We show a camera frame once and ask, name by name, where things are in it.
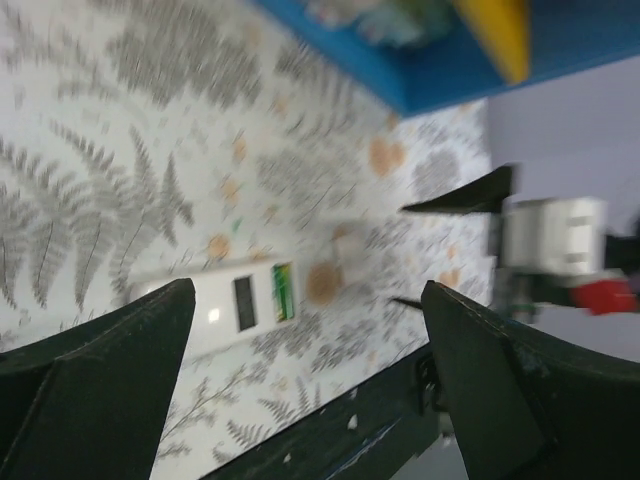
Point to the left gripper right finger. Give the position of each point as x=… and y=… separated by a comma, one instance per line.
x=527, y=405

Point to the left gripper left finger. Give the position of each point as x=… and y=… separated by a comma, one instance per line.
x=91, y=402

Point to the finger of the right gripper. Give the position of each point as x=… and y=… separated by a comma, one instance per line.
x=412, y=304
x=483, y=195

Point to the white remote battery cover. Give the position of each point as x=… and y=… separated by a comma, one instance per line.
x=350, y=254

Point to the green battery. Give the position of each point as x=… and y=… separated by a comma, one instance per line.
x=288, y=299
x=279, y=292

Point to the white remote control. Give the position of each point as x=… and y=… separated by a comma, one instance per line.
x=235, y=303

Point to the blue shelf with coloured boards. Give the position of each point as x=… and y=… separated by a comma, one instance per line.
x=495, y=47

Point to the white blue small box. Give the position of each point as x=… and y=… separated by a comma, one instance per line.
x=396, y=24

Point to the floral table mat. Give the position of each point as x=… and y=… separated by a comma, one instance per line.
x=159, y=137

